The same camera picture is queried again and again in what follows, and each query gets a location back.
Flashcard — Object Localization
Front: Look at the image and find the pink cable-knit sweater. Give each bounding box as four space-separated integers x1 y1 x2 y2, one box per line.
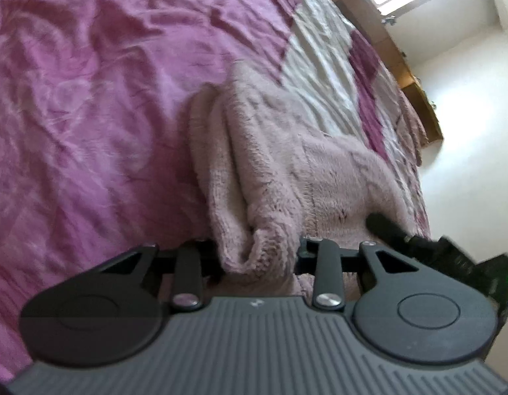
189 61 415 297

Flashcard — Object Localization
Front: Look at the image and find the wooden bedside ledge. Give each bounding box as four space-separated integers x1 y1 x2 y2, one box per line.
333 0 443 143

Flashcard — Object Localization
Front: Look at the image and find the purple and white bedspread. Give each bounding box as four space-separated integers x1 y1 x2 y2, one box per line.
0 0 429 381

